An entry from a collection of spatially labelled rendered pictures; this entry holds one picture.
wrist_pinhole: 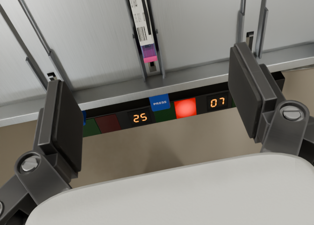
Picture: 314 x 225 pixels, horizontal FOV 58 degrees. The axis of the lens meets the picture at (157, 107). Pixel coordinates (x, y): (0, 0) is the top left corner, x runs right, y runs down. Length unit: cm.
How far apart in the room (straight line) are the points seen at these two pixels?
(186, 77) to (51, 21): 15
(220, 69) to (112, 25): 13
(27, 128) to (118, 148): 35
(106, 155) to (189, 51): 83
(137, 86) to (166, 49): 5
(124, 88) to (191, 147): 78
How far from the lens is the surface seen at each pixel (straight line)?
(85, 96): 33
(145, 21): 28
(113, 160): 111
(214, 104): 40
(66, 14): 29
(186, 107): 39
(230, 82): 16
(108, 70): 32
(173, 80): 32
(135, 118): 40
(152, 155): 109
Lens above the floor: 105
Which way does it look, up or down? 85 degrees down
